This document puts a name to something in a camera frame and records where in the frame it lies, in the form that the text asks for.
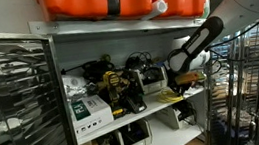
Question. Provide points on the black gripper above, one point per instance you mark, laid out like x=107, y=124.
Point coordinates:
x=174, y=83

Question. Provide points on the white box green label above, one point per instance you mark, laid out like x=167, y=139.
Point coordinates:
x=92, y=121

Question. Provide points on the black battery charger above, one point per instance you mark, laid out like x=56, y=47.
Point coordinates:
x=137, y=105

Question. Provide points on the shiny metal tray rack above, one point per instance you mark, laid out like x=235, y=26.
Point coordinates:
x=238, y=85

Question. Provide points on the white plastic tube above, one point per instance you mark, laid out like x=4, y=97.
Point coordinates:
x=158, y=7

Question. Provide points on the grey metal shelf unit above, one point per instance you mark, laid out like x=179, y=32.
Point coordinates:
x=113, y=25

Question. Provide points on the crumpled white plastic bag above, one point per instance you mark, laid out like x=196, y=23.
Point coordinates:
x=74, y=86

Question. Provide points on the large orange plastic bin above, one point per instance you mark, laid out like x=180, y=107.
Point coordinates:
x=76, y=2

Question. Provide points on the dark metal tray rack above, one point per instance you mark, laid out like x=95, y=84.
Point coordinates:
x=21, y=96

